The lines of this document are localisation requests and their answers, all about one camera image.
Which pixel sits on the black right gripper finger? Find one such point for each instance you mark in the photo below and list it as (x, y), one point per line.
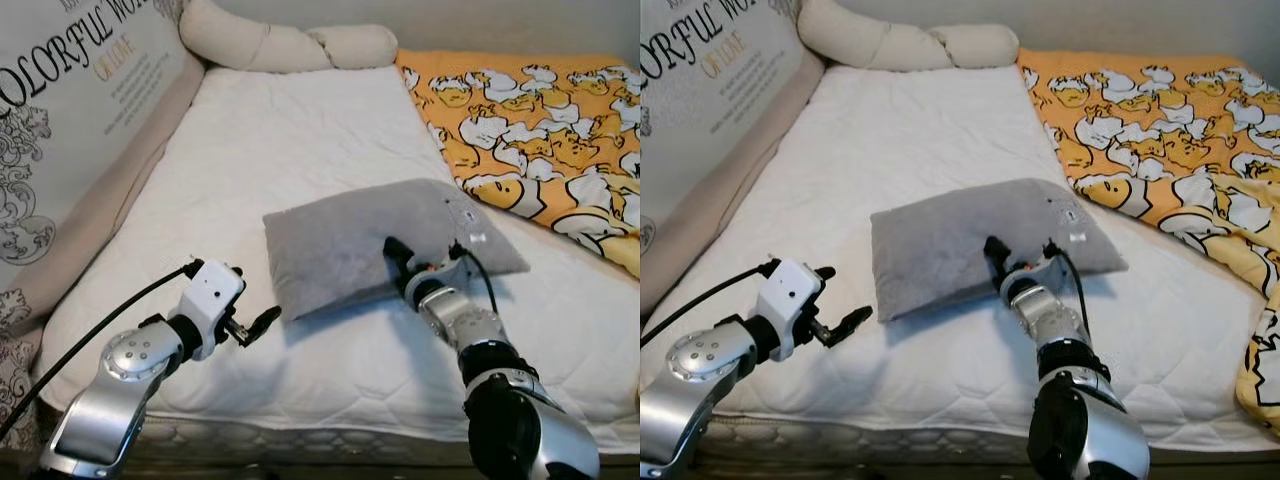
(998, 257)
(397, 257)

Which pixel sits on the grey pillow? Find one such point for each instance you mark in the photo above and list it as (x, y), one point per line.
(340, 250)
(940, 250)

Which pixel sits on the yellow egg print blanket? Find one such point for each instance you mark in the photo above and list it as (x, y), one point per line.
(1150, 130)
(540, 120)

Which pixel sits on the grey quilted mattress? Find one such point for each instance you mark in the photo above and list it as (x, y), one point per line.
(300, 440)
(900, 440)

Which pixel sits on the white quilted mattress pad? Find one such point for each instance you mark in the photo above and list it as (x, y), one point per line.
(900, 130)
(300, 130)

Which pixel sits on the long beige bolster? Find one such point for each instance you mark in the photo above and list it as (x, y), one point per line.
(260, 45)
(880, 40)

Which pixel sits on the printed grey headboard cushion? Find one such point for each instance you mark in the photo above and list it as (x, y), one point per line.
(710, 80)
(90, 90)

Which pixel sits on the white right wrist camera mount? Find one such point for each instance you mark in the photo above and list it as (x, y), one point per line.
(445, 272)
(1045, 270)

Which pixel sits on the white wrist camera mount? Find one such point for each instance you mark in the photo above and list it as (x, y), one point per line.
(212, 290)
(445, 272)
(790, 290)
(1045, 270)

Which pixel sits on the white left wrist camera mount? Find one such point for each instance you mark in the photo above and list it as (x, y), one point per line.
(790, 290)
(212, 290)

